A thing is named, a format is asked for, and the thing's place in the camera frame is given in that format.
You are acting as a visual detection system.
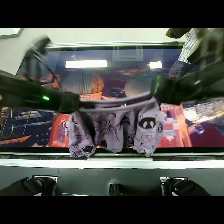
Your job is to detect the silver frame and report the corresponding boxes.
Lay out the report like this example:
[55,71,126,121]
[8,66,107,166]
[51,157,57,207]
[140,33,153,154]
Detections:
[0,151,224,197]

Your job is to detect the heap of clothes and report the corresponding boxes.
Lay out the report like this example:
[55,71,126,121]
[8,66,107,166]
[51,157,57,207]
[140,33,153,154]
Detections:
[165,27,224,78]

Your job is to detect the black cable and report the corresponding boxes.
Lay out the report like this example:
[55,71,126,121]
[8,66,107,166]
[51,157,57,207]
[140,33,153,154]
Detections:
[27,46,63,90]

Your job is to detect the lilac printed garment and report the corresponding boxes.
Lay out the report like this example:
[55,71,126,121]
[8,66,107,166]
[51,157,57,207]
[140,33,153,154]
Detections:
[66,92,168,159]

